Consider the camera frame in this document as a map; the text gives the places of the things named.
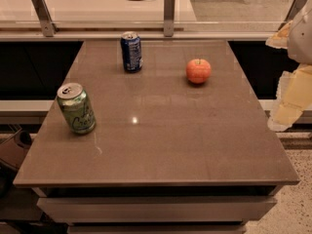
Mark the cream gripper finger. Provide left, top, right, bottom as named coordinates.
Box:
left=267, top=64, right=312, bottom=132
left=265, top=21, right=292, bottom=49

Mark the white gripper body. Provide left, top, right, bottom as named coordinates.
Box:
left=288, top=0, right=312, bottom=64

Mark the red apple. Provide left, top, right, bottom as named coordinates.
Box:
left=186, top=58, right=212, bottom=84

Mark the blue soda can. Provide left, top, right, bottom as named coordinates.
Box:
left=120, top=31, right=142, bottom=73

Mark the green LaCroix can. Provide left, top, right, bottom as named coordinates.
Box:
left=57, top=83, right=96, bottom=135

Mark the grey table drawer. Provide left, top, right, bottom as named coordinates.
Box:
left=37, top=196, right=276, bottom=223

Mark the dark chair at left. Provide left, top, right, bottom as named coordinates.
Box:
left=0, top=125, right=32, bottom=197

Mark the right metal bracket post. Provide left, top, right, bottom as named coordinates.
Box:
left=279, top=0, right=308, bottom=28

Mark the metal bracket post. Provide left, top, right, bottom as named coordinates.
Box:
left=279, top=0, right=308, bottom=28
left=163, top=0, right=176, bottom=37
left=31, top=0, right=58, bottom=37

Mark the middle metal bracket post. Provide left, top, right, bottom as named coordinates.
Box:
left=163, top=0, right=176, bottom=37

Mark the left metal bracket post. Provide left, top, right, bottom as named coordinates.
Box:
left=31, top=0, right=58, bottom=37

